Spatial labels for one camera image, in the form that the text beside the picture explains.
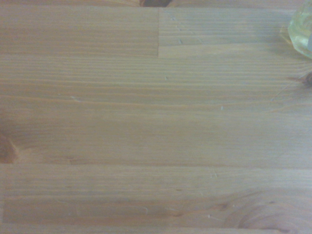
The clear yellowish sanitizer bottle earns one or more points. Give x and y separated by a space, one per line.
301 29

